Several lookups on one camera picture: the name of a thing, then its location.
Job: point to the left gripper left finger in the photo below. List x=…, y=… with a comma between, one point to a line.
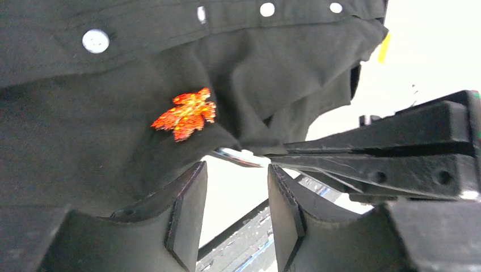
x=159, y=233

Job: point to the orange maple leaf brooch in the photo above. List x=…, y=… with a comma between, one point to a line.
x=190, y=113

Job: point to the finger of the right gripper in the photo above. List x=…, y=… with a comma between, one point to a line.
x=435, y=177
x=447, y=125

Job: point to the yellow block at wall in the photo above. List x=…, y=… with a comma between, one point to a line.
x=383, y=49

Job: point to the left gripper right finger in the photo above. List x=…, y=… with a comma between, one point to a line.
x=314, y=234

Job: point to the black button shirt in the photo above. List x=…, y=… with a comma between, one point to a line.
x=82, y=82

